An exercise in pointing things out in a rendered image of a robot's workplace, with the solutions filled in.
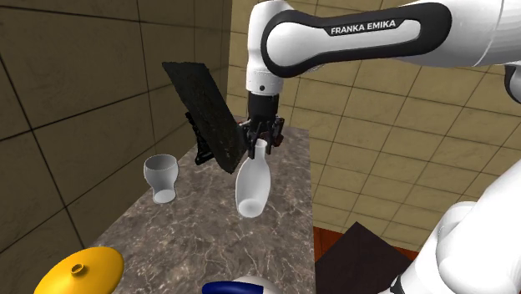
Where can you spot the black flat slab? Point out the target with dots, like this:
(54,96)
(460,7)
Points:
(207,114)

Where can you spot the black slab stand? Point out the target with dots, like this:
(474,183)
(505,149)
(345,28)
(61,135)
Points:
(201,146)

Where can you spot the white bottle vase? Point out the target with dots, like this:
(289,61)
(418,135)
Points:
(252,183)

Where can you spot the yellow round lid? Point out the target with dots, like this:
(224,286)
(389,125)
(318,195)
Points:
(87,273)

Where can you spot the blue and white round object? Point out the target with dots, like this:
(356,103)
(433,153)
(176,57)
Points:
(228,288)

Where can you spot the grey footed cup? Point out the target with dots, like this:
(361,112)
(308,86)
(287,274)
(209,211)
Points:
(161,173)

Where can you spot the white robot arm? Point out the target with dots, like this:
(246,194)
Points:
(456,36)

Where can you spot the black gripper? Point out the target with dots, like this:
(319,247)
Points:
(263,106)

